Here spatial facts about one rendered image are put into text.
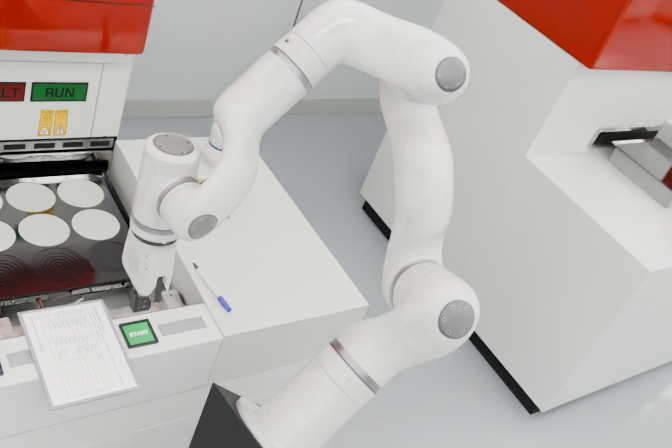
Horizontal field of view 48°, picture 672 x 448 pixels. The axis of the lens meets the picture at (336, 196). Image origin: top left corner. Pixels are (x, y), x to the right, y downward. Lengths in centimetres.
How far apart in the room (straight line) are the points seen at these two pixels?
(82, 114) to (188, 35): 190
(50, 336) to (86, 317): 7
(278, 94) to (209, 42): 255
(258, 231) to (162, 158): 61
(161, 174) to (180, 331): 40
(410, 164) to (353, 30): 24
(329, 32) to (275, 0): 258
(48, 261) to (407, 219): 73
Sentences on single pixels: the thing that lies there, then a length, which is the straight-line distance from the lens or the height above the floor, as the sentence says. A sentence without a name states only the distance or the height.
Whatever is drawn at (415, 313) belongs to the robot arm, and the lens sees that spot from 122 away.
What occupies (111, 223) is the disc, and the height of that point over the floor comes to 90.
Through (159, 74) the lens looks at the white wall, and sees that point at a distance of 368.
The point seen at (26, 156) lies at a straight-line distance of 179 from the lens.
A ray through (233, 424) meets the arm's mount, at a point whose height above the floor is 99.
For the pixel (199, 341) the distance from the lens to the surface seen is 142.
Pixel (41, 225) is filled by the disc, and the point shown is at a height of 90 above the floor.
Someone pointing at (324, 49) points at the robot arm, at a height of 154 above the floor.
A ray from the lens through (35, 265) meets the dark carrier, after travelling 159.
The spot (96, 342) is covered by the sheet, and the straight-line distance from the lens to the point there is 138.
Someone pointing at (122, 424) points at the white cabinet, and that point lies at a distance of 153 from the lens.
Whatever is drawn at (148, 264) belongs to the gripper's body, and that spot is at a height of 118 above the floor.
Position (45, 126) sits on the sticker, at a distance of 177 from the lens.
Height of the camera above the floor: 200
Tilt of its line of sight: 33 degrees down
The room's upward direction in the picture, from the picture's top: 23 degrees clockwise
